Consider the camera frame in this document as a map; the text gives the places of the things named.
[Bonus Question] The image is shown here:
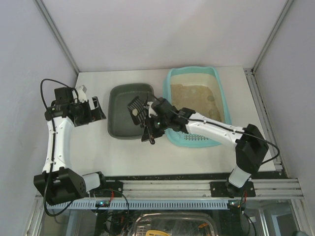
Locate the black litter scoop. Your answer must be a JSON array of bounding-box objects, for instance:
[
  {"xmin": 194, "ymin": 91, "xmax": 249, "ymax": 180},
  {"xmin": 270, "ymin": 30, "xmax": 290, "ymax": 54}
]
[{"xmin": 127, "ymin": 96, "xmax": 148, "ymax": 125}]

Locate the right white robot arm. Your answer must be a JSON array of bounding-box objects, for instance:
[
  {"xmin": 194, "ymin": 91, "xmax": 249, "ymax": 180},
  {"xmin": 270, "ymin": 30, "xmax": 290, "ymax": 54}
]
[{"xmin": 140, "ymin": 106, "xmax": 269, "ymax": 198}]

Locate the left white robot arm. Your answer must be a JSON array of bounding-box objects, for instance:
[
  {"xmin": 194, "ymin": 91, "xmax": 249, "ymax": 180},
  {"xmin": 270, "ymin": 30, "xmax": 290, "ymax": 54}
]
[{"xmin": 33, "ymin": 96, "xmax": 106, "ymax": 206}]

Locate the grey litter clump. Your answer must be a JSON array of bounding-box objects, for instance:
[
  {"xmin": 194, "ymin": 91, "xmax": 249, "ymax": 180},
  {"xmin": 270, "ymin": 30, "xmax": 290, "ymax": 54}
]
[{"xmin": 132, "ymin": 109, "xmax": 138, "ymax": 116}]

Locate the beige cat litter sand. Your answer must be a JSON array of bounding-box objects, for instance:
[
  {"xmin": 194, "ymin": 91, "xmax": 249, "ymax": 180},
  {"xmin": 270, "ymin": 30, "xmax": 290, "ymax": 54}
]
[{"xmin": 171, "ymin": 84, "xmax": 224, "ymax": 122}]

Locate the teal cat litter box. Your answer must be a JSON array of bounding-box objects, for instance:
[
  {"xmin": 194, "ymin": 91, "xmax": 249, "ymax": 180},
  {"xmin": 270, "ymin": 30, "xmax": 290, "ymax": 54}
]
[{"xmin": 162, "ymin": 66, "xmax": 233, "ymax": 148}]

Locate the dark grey plastic bin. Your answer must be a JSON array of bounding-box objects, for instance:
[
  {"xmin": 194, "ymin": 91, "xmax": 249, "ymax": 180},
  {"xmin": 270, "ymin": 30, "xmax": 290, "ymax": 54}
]
[{"xmin": 108, "ymin": 83, "xmax": 154, "ymax": 140}]

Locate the clear plastic tub below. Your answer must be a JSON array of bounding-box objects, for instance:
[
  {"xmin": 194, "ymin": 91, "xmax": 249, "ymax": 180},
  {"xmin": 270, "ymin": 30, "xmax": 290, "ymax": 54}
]
[{"xmin": 127, "ymin": 211, "xmax": 219, "ymax": 236}]

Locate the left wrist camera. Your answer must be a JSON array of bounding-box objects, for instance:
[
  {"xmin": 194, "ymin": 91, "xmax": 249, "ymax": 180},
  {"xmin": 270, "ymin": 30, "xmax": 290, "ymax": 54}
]
[{"xmin": 54, "ymin": 87, "xmax": 74, "ymax": 104}]

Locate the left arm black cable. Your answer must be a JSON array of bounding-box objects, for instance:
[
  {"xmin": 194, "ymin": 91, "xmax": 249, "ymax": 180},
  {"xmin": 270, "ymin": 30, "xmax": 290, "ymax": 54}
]
[{"xmin": 39, "ymin": 78, "xmax": 74, "ymax": 114}]

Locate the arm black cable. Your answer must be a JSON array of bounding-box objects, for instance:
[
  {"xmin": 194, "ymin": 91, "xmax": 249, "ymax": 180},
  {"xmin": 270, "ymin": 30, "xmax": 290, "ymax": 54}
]
[
  {"xmin": 39, "ymin": 78, "xmax": 74, "ymax": 114},
  {"xmin": 246, "ymin": 132, "xmax": 281, "ymax": 168}
]

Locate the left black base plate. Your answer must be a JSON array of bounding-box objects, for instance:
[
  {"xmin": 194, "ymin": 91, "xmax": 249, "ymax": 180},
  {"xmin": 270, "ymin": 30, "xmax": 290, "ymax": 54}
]
[{"xmin": 91, "ymin": 181, "xmax": 124, "ymax": 198}]

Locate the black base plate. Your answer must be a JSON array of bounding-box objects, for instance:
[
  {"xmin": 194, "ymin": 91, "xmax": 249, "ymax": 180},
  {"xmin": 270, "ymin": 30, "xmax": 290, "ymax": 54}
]
[
  {"xmin": 210, "ymin": 181, "xmax": 256, "ymax": 198},
  {"xmin": 91, "ymin": 181, "xmax": 124, "ymax": 198}
]

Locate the blue slotted cable duct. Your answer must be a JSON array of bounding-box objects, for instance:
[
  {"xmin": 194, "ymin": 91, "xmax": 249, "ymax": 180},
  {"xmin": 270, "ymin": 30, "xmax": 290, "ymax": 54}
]
[{"xmin": 45, "ymin": 199, "xmax": 229, "ymax": 210}]

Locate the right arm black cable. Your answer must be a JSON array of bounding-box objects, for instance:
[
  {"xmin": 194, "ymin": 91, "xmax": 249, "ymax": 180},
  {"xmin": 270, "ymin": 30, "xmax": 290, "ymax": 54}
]
[{"xmin": 246, "ymin": 132, "xmax": 281, "ymax": 168}]

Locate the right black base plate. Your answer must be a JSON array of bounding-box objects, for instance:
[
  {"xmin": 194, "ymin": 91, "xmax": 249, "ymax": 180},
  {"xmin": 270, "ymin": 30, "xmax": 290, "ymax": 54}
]
[{"xmin": 210, "ymin": 181, "xmax": 256, "ymax": 198}]

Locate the aluminium front rail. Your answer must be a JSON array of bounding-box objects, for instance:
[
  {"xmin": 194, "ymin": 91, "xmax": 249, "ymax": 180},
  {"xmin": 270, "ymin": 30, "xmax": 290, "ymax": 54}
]
[{"xmin": 106, "ymin": 179, "xmax": 303, "ymax": 200}]

